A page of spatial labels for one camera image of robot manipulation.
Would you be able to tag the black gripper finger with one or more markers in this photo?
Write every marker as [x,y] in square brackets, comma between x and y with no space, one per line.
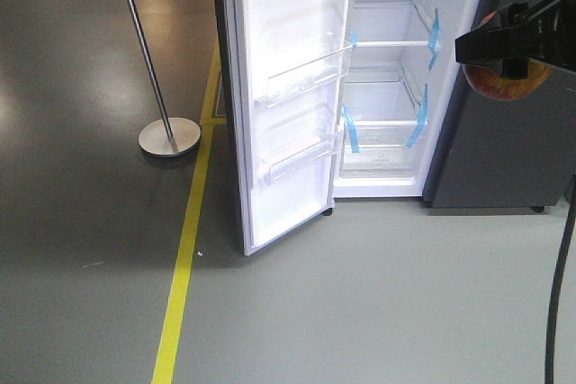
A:
[498,46]

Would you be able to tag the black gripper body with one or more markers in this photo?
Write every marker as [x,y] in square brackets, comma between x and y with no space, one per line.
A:
[551,28]

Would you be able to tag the red yellow apple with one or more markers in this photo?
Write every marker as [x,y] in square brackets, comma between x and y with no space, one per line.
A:
[508,90]

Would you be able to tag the white fridge door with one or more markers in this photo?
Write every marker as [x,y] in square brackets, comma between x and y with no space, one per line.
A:
[283,67]

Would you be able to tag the grey fridge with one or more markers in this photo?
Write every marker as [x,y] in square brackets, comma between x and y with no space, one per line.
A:
[413,127]

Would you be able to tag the grey floor sign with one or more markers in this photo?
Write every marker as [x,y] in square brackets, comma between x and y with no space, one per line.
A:
[220,110]

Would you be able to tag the silver floor stand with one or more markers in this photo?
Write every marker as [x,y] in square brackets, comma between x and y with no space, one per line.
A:
[168,136]

